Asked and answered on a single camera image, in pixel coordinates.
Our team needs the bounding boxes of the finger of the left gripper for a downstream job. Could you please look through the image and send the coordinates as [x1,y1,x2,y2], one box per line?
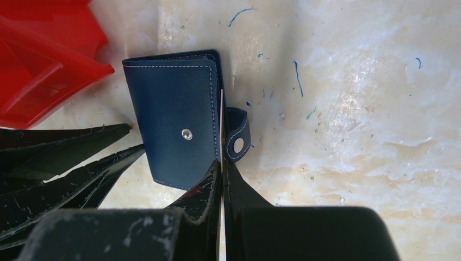
[1,123,131,181]
[1,144,145,251]

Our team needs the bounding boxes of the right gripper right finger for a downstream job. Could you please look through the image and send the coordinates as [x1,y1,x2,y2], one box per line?
[222,162,399,260]

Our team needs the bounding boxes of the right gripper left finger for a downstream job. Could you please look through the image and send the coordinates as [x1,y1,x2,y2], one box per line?
[18,161,222,260]

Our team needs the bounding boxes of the gold credit card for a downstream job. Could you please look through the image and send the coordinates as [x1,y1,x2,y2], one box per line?
[219,89,227,261]

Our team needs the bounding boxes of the red plastic bin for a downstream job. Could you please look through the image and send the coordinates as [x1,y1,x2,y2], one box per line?
[1,1,114,129]

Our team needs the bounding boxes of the navy leather card holder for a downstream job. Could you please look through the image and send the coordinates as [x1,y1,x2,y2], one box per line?
[122,49,251,190]

